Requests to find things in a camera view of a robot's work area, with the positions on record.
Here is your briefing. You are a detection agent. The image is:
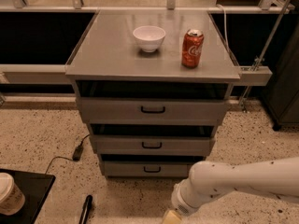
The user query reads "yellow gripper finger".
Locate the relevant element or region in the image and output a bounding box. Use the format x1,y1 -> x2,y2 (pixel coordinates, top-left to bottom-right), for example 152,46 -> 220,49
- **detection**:
162,210 -> 182,224

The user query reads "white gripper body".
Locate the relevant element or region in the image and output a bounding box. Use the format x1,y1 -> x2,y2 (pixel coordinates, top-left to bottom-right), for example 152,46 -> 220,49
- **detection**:
171,180 -> 203,217

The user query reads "grey drawer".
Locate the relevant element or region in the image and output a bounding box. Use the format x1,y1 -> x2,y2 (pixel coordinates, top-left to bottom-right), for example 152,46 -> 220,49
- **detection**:
100,161 -> 192,178
91,135 -> 215,157
77,98 -> 227,126

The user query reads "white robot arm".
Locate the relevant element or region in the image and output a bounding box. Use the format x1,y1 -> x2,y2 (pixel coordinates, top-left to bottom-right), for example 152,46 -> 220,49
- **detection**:
162,157 -> 299,224

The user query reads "grey drawer cabinet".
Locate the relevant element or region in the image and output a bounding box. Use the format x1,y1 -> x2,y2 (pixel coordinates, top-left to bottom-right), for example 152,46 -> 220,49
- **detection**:
66,9 -> 240,165

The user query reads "black pen-like object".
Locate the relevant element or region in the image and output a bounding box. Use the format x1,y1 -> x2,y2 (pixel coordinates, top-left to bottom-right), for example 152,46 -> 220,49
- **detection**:
78,195 -> 93,224

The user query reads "black side table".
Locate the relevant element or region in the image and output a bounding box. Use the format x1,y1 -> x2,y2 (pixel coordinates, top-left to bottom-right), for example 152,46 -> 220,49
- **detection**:
0,169 -> 56,224

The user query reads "dark cabinet at right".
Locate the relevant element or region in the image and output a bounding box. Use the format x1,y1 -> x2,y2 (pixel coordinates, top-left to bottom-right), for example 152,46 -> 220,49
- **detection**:
262,25 -> 299,131

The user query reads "red soda can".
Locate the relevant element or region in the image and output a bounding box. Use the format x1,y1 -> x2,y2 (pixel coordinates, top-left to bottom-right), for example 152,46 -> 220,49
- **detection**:
181,29 -> 204,68

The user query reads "metal diagonal rod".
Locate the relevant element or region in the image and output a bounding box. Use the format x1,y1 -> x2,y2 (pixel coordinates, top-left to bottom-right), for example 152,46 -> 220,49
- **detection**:
238,0 -> 291,112

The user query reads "white paper coffee cup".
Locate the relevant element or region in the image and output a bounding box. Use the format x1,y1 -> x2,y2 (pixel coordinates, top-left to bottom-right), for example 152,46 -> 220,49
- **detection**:
0,173 -> 25,216

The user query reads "white bowl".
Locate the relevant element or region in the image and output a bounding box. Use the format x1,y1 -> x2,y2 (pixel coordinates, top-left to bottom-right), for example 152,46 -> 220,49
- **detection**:
133,25 -> 166,52

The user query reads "black power adapter cable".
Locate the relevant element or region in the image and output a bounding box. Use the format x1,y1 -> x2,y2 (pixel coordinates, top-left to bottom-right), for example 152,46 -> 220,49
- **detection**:
44,133 -> 91,175

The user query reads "white cable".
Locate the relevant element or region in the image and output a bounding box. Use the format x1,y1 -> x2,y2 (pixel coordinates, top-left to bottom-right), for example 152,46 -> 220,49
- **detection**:
216,4 -> 232,53

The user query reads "grey horizontal rail beam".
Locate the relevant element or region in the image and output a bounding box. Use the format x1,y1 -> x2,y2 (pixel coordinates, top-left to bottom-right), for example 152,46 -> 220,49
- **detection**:
0,64 -> 272,86

